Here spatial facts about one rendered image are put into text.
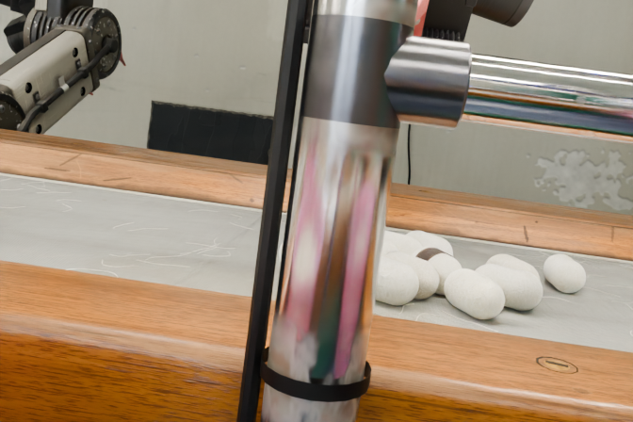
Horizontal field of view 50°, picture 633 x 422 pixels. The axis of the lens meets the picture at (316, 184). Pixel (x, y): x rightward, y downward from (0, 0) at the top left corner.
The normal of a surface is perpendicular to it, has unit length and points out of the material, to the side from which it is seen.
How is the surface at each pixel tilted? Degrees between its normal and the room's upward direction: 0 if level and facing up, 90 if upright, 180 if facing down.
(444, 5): 129
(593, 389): 0
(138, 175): 45
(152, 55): 90
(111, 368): 90
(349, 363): 90
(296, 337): 90
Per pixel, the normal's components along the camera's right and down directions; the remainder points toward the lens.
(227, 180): 0.05, -0.61
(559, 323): 0.13, -0.98
